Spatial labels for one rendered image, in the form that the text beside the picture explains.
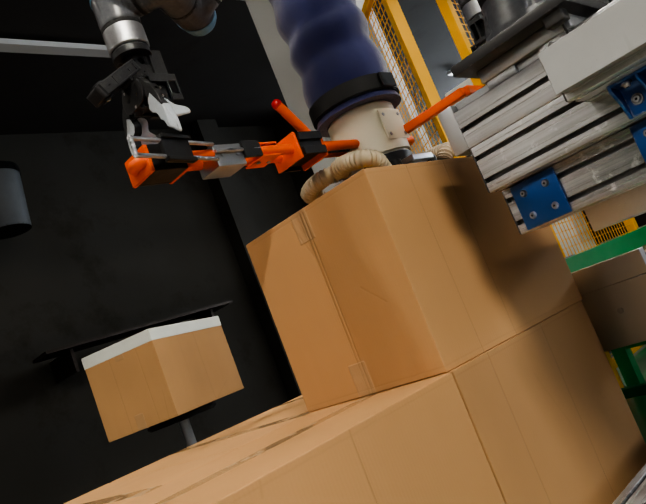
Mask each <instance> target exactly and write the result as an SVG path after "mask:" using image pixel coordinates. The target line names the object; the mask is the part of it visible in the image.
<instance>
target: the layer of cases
mask: <svg viewBox="0 0 646 504"><path fill-rule="evenodd" d="M645 464H646V443H645V441H644V439H643V437H642V434H641V432H640V430H639V428H638V426H637V423H636V421H635V419H634V417H633V414H632V412H631V410H630V408H629V405H628V403H627V401H626V399H625V396H624V394H623V392H622V390H621V388H620V385H619V383H618V381H617V379H616V376H615V374H614V372H613V370H612V367H611V365H610V363H609V361H608V359H607V356H606V354H605V352H604V350H603V347H602V345H601V343H600V341H599V338H598V336H597V334H596V332H595V330H594V327H593V325H592V323H591V321H590V318H589V316H588V314H587V312H586V309H585V307H584V305H583V303H582V301H579V302H577V303H575V304H573V305H571V306H569V307H568V308H566V309H564V310H562V311H560V312H558V313H556V314H555V315H553V316H551V317H549V318H547V319H545V320H543V321H542V322H540V323H538V324H536V325H534V326H532V327H530V328H529V329H527V330H525V331H523V332H521V333H519V334H517V335H516V336H514V337H512V338H510V339H508V340H506V341H504V342H503V343H501V344H499V345H497V346H495V347H493V348H492V349H490V350H488V351H486V352H484V353H482V354H480V355H479V356H477V357H475V358H473V359H471V360H469V361H467V362H466V363H464V364H462V365H460V366H458V367H456V368H454V369H453V370H451V371H449V372H447V373H444V374H441V375H437V376H434V377H430V378H427V379H423V380H420V381H417V382H413V383H410V384H406V385H403V386H399V387H396V388H392V389H389V390H386V391H382V392H379V393H375V394H372V395H368V396H365V397H361V398H358V399H354V400H351V401H348V402H344V403H341V404H337V405H334V406H330V407H327V408H323V409H320V410H317V411H313V412H308V410H307V407H306V404H305V402H304V399H303V396H302V395H301V396H298V397H296V398H294V399H292V400H290V401H287V402H285V403H283V404H281V405H279V406H276V407H274V408H272V409H270V410H268V411H266V412H263V413H261V414H259V415H257V416H255V417H252V418H250V419H248V420H246V421H244V422H241V423H239V424H237V425H235V426H233V427H231V428H228V429H226V430H224V431H222V432H219V433H217V434H215V435H213V436H211V437H209V438H206V439H204V440H202V441H200V442H198V443H195V444H193V445H191V446H189V447H187V448H184V449H182V450H180V451H178V452H176V453H173V454H171V455H169V456H167V457H165V458H163V459H160V460H158V461H156V462H154V463H152V464H149V465H147V466H145V467H143V468H141V469H138V470H136V471H134V472H132V473H130V474H127V475H125V476H123V477H121V478H119V479H116V480H114V481H112V482H111V483H108V484H106V485H103V486H101V487H99V488H97V489H95V490H92V491H90V492H88V493H86V494H84V495H81V496H79V497H77V498H75V499H73V500H70V501H68V502H66V503H64V504H612V503H613V502H614V501H615V500H616V498H617V497H618V496H619V495H620V494H621V492H622V491H623V490H624V489H625V488H626V486H627V485H628V484H629V483H630V482H631V480H632V479H633V478H634V477H635V476H636V474H637V473H638V472H639V471H640V470H641V468H642V467H643V466H644V465H645Z"/></svg>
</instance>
